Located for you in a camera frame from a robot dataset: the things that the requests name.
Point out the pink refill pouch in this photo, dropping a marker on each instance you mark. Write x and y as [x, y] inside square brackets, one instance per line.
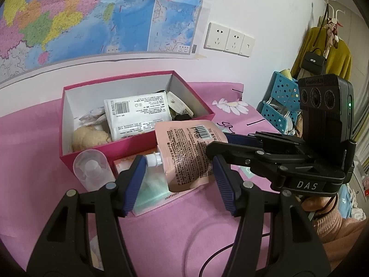
[184, 155]

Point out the pile of pastel clothes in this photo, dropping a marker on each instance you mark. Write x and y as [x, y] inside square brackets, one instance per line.
[356, 205]

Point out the person's right forearm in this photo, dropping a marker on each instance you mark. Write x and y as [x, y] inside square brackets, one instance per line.
[346, 236]

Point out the black fabric item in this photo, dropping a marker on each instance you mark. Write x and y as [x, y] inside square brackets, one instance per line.
[181, 117]

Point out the colourful wall map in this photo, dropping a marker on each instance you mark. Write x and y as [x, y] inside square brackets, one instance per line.
[86, 14]

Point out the blue perforated storage rack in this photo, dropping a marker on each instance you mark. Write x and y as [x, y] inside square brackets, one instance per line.
[282, 92]

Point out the person's right hand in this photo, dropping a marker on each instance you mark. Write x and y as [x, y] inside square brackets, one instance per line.
[320, 205]

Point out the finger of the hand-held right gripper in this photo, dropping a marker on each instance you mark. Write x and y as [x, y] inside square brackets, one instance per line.
[242, 138]
[230, 150]

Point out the white lotion pump bottle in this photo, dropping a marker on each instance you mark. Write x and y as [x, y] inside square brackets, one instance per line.
[92, 167]

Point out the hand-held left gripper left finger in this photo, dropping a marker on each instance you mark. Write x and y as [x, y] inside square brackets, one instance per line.
[134, 184]

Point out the pink cardboard box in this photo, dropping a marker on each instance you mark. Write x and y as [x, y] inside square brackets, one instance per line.
[129, 145]

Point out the white wall socket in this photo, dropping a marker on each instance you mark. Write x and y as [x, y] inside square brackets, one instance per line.
[235, 41]
[216, 36]

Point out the black handbag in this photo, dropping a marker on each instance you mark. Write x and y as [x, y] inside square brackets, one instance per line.
[312, 62]

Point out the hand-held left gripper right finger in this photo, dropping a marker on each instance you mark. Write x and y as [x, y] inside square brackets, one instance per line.
[224, 184]

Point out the beige teddy bear plush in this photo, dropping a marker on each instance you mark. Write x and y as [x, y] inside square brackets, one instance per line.
[86, 138]

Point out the pastel tissue pack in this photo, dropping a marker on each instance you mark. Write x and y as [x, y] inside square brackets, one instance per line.
[152, 196]

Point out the white barcode packet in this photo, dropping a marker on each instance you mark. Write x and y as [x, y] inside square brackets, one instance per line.
[135, 118]

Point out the yellow hanging garment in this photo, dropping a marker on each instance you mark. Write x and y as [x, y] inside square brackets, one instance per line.
[340, 57]

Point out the white wall switch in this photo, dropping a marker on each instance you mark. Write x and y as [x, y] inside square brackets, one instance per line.
[248, 46]

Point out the hanging plush toy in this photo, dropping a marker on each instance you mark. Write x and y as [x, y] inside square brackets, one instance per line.
[333, 33]

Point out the white coat hook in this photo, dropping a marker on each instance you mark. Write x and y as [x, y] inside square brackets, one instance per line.
[334, 13]

